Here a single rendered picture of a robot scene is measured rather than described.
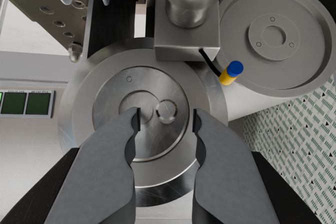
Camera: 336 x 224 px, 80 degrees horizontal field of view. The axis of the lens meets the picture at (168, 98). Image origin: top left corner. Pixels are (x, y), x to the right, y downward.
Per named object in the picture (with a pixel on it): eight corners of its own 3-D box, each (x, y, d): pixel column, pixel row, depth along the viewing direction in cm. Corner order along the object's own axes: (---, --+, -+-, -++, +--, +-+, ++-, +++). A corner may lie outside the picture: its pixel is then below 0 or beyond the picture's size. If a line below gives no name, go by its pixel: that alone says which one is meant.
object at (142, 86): (104, 57, 16) (195, 73, 16) (110, 66, 18) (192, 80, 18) (79, 151, 15) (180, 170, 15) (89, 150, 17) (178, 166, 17)
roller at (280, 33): (330, -20, 20) (351, 100, 17) (239, 70, 45) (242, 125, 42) (208, -22, 20) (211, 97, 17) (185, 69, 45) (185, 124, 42)
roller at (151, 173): (212, 51, 18) (210, 192, 15) (186, 105, 43) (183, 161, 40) (82, 44, 18) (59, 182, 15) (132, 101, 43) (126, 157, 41)
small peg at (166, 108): (182, 112, 13) (163, 125, 13) (179, 117, 15) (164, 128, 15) (169, 94, 13) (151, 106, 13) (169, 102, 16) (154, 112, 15)
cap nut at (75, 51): (79, 43, 52) (77, 60, 51) (85, 50, 55) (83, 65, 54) (65, 43, 52) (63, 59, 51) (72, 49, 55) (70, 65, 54)
